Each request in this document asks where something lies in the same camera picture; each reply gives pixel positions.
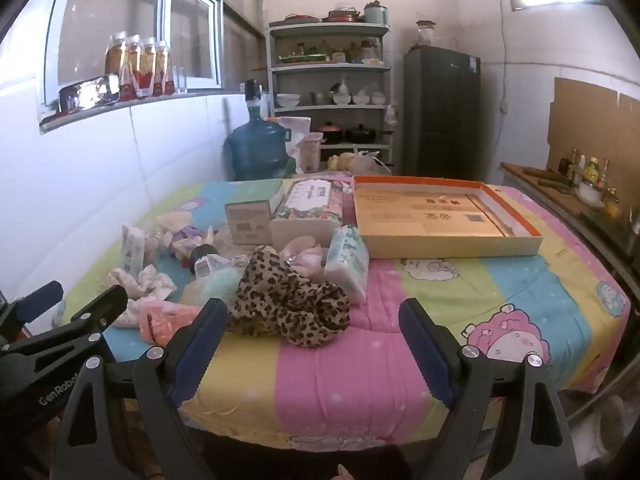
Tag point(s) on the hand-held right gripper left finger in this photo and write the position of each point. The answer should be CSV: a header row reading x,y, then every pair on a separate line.
x,y
200,350

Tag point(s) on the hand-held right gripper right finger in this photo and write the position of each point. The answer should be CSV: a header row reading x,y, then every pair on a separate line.
x,y
425,355

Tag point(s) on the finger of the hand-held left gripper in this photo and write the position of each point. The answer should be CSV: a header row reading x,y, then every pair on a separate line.
x,y
42,296
100,307

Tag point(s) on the white floral cloth bundle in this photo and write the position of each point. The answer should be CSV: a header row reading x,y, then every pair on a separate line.
x,y
145,287

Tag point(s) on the white teal-print packet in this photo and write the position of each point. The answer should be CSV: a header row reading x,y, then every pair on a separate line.
x,y
134,250

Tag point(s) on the white teddy bear purple dress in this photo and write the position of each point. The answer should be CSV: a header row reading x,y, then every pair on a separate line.
x,y
182,235

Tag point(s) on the orange shallow cardboard box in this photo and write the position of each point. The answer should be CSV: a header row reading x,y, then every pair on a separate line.
x,y
430,220

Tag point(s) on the pink fluffy socks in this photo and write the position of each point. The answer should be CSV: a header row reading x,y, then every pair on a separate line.
x,y
167,321

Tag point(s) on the mint green plush in bag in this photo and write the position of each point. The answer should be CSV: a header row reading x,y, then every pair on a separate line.
x,y
215,282

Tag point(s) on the colourful striped cartoon blanket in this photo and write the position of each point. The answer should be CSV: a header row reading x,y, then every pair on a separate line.
x,y
350,385

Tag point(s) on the leopard print cloth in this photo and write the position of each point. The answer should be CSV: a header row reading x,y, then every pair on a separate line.
x,y
285,300

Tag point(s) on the white teal tissue pack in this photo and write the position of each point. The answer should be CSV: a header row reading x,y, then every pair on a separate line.
x,y
347,265

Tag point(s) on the mint lid white box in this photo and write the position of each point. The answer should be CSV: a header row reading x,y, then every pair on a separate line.
x,y
247,220

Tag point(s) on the pink plush rabbit in bag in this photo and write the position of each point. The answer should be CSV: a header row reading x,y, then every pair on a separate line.
x,y
302,256

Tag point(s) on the floral tissue box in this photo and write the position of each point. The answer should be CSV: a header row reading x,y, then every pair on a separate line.
x,y
310,200

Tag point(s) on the kitchen counter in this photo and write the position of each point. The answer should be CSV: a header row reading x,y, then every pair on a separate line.
x,y
530,182

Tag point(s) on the white plastic bag of food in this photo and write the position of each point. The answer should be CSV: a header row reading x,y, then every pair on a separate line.
x,y
362,162

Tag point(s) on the blue water jug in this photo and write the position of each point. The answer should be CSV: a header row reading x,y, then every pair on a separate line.
x,y
255,150

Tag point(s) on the rounded mirror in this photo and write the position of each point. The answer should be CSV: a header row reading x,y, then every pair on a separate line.
x,y
87,92

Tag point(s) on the wooden rolling pin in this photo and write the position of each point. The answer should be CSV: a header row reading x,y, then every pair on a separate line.
x,y
545,176

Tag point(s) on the pink white plastic container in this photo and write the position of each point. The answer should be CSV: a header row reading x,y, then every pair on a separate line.
x,y
311,152

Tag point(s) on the black stove top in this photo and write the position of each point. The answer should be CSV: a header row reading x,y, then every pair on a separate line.
x,y
612,227

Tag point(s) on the white bowl with rim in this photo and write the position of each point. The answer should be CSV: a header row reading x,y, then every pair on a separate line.
x,y
590,194

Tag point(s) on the white sack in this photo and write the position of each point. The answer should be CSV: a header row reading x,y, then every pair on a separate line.
x,y
295,130

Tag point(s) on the clear drinking glass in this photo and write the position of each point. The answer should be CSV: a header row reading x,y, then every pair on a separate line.
x,y
180,81

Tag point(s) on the dark refrigerator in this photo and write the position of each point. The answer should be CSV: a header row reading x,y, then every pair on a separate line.
x,y
440,115

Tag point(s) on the red cooking pot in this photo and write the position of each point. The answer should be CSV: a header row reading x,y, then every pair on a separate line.
x,y
330,133

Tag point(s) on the hanging plastic bag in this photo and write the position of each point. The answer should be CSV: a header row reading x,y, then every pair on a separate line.
x,y
391,115

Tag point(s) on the red label drink bottle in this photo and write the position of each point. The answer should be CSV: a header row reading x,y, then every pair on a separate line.
x,y
115,60
163,65
148,62
133,62

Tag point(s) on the row of condiment bottles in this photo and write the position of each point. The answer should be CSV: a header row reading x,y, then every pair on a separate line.
x,y
592,167

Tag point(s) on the water jug pump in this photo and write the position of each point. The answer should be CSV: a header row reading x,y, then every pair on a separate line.
x,y
252,95

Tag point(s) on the small white bowl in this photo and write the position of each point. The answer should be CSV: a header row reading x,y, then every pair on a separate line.
x,y
378,98
362,99
341,99

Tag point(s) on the large white bowl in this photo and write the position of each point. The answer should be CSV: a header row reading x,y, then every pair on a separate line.
x,y
287,100

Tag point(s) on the metal cup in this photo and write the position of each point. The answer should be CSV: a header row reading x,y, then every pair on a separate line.
x,y
318,98

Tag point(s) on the cardboard sheet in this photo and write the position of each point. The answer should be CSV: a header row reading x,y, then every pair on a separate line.
x,y
590,120

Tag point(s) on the metal shelf rack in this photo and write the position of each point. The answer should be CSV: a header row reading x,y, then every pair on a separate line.
x,y
330,67

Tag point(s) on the green tray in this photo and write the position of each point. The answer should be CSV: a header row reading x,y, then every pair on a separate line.
x,y
302,58

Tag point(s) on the row of glass jars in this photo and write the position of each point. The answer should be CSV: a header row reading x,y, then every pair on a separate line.
x,y
350,51

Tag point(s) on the glass jar with lid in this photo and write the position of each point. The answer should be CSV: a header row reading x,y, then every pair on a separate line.
x,y
425,35

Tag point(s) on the flat red pan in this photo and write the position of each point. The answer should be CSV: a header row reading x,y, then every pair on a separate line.
x,y
295,20

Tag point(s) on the mint enamel canister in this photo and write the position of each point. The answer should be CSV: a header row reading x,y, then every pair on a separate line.
x,y
376,13

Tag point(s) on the red lidded pot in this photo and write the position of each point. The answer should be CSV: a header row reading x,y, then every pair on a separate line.
x,y
342,15

